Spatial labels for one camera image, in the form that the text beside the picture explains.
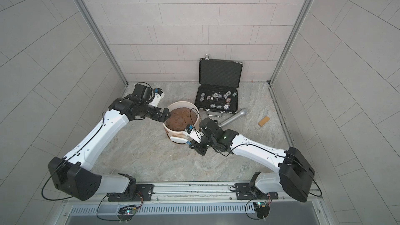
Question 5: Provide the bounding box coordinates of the white ceramic pot with mud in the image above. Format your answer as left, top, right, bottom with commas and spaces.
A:
163, 101, 200, 138

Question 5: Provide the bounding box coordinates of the blue handled scrub brush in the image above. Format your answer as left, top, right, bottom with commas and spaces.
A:
169, 134, 190, 144

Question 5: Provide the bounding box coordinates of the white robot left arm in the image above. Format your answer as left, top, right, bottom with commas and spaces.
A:
48, 82, 170, 202

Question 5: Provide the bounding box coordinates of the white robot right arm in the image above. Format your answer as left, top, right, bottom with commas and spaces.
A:
184, 118, 315, 203

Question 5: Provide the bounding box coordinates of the silver microphone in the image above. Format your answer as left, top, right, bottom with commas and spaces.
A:
218, 108, 248, 128

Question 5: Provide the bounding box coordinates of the black poker chip case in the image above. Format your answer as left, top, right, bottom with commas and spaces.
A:
195, 57, 243, 114

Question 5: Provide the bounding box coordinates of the tan wooden block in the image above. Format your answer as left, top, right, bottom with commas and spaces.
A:
258, 116, 270, 127

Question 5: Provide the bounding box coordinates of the right circuit board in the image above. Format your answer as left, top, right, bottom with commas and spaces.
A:
253, 202, 270, 220

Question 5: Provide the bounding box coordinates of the circuit board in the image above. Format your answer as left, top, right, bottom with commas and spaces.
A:
253, 202, 270, 220
117, 205, 137, 222

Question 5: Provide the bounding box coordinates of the left circuit board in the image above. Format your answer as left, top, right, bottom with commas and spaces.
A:
117, 205, 137, 222

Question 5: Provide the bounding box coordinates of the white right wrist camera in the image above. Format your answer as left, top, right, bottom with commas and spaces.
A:
183, 124, 204, 143

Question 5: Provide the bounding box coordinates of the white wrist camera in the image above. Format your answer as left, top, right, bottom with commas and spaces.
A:
183, 124, 204, 143
151, 88, 164, 107

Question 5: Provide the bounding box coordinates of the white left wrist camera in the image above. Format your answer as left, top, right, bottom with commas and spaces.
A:
151, 88, 164, 107

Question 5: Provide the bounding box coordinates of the aluminium front rail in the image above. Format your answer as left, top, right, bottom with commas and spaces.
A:
60, 181, 323, 207

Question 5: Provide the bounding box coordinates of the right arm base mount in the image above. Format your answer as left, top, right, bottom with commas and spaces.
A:
229, 172, 279, 200

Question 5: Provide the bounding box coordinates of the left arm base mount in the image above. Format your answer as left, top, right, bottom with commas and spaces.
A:
106, 174, 155, 202

